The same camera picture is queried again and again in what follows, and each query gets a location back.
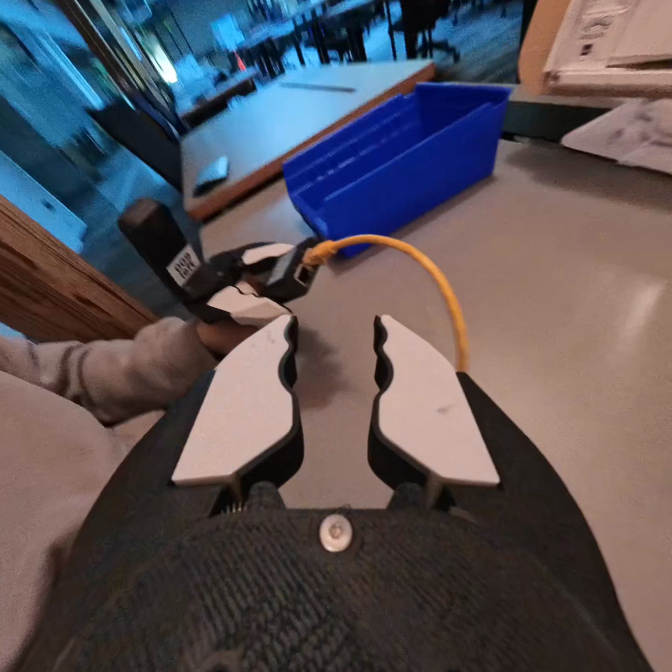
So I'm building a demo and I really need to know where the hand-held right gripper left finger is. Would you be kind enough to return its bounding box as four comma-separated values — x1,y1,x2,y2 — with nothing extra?
170,314,305,491

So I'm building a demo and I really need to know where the cardboard box with papers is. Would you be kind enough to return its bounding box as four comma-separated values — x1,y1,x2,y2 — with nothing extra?
517,0,672,98

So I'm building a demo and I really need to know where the dark flat phone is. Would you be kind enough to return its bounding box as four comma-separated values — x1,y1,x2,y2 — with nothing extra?
191,155,231,196

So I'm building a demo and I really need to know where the small black network adapter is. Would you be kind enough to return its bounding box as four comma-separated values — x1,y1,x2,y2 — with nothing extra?
262,244,321,302

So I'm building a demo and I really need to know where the yellow ethernet cable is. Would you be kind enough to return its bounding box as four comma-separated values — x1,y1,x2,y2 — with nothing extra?
303,234,469,373

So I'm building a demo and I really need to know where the person's grey sweatshirt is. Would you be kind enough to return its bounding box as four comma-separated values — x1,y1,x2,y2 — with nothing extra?
0,373,163,667

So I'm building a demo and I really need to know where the wooden beam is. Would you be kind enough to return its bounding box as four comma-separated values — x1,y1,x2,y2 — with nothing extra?
0,195,158,342

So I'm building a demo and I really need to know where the person's left forearm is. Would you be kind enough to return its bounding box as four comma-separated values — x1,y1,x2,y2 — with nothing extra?
0,316,218,426

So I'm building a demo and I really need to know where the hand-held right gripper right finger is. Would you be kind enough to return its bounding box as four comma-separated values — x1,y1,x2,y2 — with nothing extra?
367,314,502,497

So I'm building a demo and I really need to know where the blue plastic bin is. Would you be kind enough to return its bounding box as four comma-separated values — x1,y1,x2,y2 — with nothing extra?
282,81,512,259

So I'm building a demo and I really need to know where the grey table with wood edge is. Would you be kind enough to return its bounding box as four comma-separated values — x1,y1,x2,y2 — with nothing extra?
180,59,438,221

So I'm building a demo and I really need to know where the clear plastic bag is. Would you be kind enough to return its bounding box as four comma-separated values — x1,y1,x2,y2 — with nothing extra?
561,97,672,176

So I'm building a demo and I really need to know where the black office chair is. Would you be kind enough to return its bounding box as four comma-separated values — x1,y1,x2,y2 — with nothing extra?
386,0,463,61

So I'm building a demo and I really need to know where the grey desk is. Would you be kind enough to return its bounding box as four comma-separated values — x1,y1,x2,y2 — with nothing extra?
199,139,672,672

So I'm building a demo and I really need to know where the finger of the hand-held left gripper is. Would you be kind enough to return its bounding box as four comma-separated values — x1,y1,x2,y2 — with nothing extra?
207,286,292,330
239,243,297,267

